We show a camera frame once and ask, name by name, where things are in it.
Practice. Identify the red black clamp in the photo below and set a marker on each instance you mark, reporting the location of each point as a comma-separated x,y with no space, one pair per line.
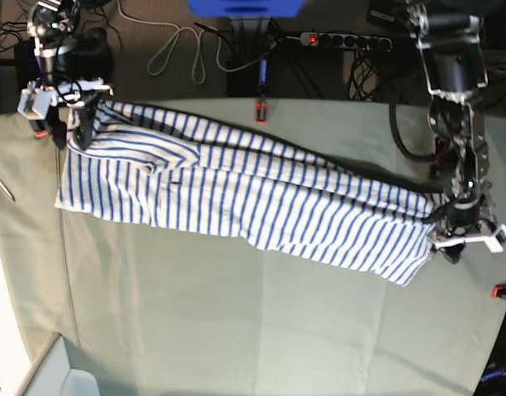
499,292
39,128
261,103

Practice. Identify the black round disc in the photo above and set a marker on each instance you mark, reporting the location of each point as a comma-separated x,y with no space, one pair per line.
94,55

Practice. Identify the black power strip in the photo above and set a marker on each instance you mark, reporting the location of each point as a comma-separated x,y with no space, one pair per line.
342,41

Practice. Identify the blue box overhead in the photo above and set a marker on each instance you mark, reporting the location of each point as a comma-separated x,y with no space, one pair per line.
245,8

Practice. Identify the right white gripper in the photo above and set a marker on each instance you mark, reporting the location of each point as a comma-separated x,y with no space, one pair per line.
40,102

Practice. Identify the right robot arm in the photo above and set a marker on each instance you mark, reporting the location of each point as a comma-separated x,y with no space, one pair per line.
75,70

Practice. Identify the red black left clamp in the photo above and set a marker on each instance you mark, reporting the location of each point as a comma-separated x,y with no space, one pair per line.
39,128

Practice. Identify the green table cloth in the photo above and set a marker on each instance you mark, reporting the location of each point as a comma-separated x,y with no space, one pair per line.
160,312

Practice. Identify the red black centre clamp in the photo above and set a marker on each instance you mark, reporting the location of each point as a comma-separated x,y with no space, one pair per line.
261,103

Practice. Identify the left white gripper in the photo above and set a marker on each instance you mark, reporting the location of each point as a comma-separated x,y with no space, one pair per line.
492,235

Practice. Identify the blue white striped t-shirt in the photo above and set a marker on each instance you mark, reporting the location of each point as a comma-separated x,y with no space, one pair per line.
173,170

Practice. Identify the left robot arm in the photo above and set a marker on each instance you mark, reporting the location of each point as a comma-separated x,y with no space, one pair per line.
449,45

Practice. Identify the metal strip on cloth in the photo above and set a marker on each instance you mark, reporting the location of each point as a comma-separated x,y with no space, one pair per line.
6,192

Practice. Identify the red black right clamp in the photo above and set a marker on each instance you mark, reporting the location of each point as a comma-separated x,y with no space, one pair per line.
499,292

